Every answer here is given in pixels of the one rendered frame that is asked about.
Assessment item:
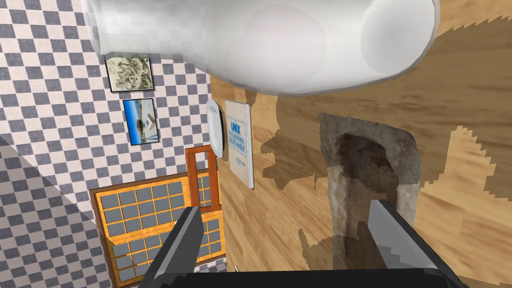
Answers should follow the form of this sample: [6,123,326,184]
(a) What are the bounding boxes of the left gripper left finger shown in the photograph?
[137,205,205,288]

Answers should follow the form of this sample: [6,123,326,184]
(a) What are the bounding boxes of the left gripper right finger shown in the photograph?
[367,198,470,288]

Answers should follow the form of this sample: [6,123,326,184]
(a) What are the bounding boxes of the orange-framed window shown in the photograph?
[88,169,228,288]

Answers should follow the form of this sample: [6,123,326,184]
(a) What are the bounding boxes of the light wooden table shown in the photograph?
[209,0,512,288]

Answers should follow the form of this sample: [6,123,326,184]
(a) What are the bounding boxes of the beige book with blue print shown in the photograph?
[224,99,256,190]

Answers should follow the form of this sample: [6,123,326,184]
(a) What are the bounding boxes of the white plate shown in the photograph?
[205,97,226,159]

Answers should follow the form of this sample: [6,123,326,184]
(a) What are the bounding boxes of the brown wooden frame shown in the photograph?
[184,144,222,213]

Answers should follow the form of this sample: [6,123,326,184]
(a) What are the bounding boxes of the blue picture, black frame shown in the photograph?
[121,97,161,147]

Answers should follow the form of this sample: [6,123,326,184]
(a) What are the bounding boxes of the beige sketch picture, black frame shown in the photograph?
[103,55,156,94]

